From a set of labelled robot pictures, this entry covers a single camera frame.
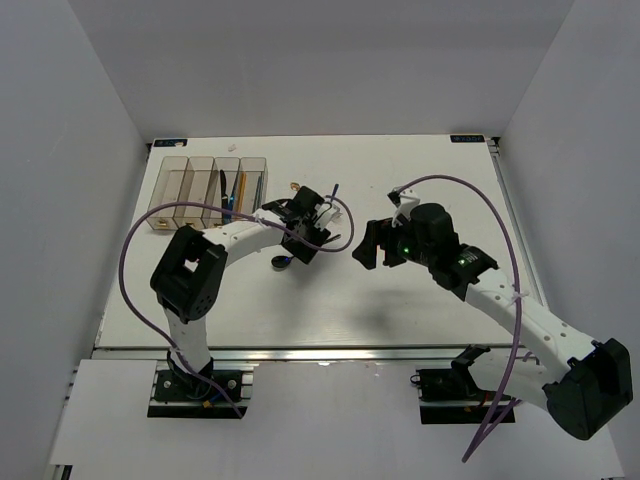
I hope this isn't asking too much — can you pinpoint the clear drawer container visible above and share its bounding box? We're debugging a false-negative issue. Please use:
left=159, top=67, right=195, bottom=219
left=231, top=157, right=268, bottom=215
left=174, top=156, right=214, bottom=230
left=146, top=156, right=188, bottom=231
left=203, top=157, right=240, bottom=228

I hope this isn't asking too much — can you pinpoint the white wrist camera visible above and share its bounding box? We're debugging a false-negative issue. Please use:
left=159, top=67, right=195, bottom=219
left=387, top=187, right=421, bottom=228
left=314, top=198, right=341, bottom=230

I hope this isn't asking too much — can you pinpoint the left blue table label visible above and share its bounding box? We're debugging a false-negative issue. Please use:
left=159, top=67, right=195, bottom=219
left=153, top=138, right=188, bottom=148

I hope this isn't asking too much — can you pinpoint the gold chopstick slanted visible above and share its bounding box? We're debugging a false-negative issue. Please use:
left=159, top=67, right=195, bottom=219
left=235, top=172, right=247, bottom=213

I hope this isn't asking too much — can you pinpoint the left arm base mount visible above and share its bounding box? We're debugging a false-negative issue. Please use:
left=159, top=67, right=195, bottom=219
left=147, top=363, right=252, bottom=420

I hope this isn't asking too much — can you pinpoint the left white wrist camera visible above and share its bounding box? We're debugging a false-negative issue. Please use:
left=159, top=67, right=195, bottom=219
left=314, top=198, right=341, bottom=230

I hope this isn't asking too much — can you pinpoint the rainbow purple spoon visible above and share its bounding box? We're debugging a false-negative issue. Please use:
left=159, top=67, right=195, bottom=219
left=330, top=183, right=339, bottom=202

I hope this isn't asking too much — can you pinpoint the black spoon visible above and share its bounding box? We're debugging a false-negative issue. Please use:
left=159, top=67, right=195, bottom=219
left=271, top=234, right=342, bottom=271

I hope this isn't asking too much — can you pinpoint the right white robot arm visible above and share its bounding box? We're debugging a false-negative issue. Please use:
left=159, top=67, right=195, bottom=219
left=352, top=203, right=633, bottom=441

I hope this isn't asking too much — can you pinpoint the blue knife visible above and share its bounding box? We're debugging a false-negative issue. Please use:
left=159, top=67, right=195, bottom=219
left=228, top=172, right=241, bottom=211

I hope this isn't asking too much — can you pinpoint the blue table label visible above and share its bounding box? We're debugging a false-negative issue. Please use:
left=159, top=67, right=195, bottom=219
left=153, top=138, right=188, bottom=148
left=449, top=134, right=485, bottom=143

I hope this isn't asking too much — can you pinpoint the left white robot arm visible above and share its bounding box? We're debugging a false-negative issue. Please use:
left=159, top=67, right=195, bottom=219
left=150, top=187, right=339, bottom=399

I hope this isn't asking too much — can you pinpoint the black knife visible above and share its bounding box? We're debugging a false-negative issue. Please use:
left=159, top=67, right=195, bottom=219
left=219, top=170, right=228, bottom=209

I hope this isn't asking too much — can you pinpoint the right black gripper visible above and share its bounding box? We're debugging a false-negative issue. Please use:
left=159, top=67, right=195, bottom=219
left=351, top=214, right=435, bottom=270

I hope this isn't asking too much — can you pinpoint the right blue table label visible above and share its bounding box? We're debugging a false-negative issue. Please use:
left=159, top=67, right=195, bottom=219
left=449, top=134, right=485, bottom=143

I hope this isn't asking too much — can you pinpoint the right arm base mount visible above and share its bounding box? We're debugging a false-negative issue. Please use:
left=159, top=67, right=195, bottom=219
left=410, top=345, right=495, bottom=425

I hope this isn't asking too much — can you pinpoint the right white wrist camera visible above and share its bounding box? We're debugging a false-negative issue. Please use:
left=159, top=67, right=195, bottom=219
left=387, top=187, right=421, bottom=228

